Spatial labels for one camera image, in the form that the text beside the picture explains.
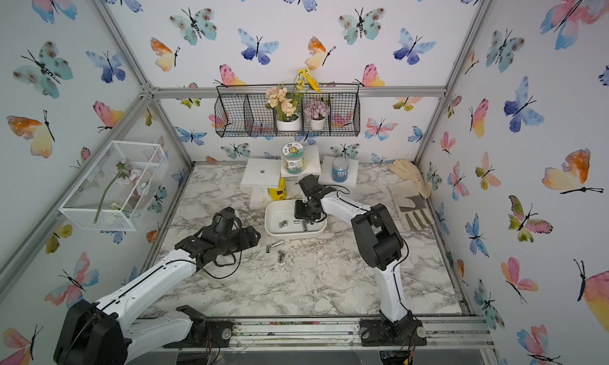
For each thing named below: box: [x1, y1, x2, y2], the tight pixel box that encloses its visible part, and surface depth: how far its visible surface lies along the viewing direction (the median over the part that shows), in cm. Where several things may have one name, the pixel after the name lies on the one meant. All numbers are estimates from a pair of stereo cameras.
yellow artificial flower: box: [295, 67, 322, 94], surface depth 84 cm
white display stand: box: [241, 144, 360, 210], surface depth 96 cm
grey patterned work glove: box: [388, 179, 434, 230], surface depth 110 cm
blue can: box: [331, 156, 350, 184], surface depth 91 cm
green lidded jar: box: [281, 141, 307, 176], surface depth 84 cm
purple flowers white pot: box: [303, 99, 330, 131], surface depth 92 cm
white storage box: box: [264, 199, 328, 238], surface depth 100 cm
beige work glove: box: [388, 158, 432, 200], surface depth 120 cm
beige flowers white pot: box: [265, 87, 302, 132], surface depth 84 cm
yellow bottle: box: [268, 176, 288, 201], surface depth 103 cm
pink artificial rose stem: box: [93, 158, 143, 224], surface depth 76 cm
